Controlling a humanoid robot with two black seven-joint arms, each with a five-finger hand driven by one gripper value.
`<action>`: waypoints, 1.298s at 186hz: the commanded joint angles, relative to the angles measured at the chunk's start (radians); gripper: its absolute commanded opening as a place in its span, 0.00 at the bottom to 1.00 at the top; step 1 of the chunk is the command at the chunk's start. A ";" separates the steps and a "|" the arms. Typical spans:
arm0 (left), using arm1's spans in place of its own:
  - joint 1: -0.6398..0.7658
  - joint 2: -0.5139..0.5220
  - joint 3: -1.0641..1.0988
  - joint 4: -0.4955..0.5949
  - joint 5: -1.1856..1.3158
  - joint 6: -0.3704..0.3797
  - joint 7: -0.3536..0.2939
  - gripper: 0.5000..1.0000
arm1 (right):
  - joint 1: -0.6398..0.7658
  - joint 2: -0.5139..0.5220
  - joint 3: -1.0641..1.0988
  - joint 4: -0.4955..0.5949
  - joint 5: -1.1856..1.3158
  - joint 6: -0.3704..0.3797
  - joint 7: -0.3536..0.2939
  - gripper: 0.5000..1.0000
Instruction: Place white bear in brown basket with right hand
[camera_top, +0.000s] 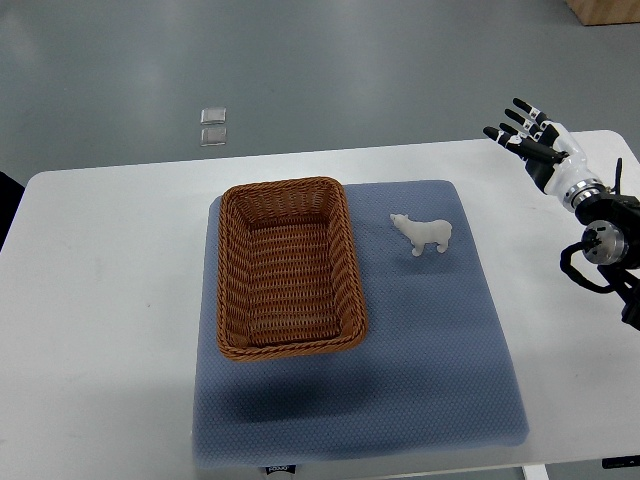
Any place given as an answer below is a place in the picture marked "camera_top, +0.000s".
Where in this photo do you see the white toy polar bear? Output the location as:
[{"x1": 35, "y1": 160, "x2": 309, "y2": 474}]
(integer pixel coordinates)
[{"x1": 389, "y1": 214, "x2": 452, "y2": 257}]

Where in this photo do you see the blue-grey foam mat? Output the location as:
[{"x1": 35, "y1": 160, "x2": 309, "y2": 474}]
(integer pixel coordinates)
[{"x1": 192, "y1": 180, "x2": 529, "y2": 469}]

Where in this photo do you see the dark object at left edge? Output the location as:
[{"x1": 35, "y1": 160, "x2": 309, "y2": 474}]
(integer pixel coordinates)
[{"x1": 0, "y1": 172, "x2": 25, "y2": 246}]

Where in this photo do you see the silver floor plate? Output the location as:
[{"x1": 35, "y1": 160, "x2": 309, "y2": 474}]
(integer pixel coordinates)
[
  {"x1": 200, "y1": 126, "x2": 227, "y2": 146},
  {"x1": 200, "y1": 107, "x2": 227, "y2": 125}
]

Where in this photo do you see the wooden box corner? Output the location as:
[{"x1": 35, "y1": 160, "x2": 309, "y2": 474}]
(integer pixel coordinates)
[{"x1": 566, "y1": 0, "x2": 639, "y2": 26}]

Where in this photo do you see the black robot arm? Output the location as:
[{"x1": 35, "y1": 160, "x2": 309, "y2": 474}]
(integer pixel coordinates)
[{"x1": 560, "y1": 159, "x2": 639, "y2": 329}]

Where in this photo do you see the black table control panel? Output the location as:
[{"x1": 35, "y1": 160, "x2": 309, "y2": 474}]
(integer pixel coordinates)
[{"x1": 601, "y1": 458, "x2": 639, "y2": 470}]

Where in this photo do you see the lower silver floor plate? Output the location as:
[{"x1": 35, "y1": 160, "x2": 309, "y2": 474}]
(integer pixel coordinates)
[{"x1": 200, "y1": 126, "x2": 227, "y2": 146}]

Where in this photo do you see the black label tag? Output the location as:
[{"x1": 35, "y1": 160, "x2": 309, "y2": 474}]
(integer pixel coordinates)
[{"x1": 265, "y1": 465, "x2": 296, "y2": 475}]

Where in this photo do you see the upper silver floor plate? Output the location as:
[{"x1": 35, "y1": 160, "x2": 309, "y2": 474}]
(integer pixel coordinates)
[{"x1": 200, "y1": 107, "x2": 227, "y2": 125}]

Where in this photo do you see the brown wicker basket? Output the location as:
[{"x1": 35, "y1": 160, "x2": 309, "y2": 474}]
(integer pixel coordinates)
[{"x1": 216, "y1": 177, "x2": 368, "y2": 362}]

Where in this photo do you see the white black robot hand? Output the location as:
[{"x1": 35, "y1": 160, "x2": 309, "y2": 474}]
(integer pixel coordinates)
[{"x1": 483, "y1": 98, "x2": 605, "y2": 212}]

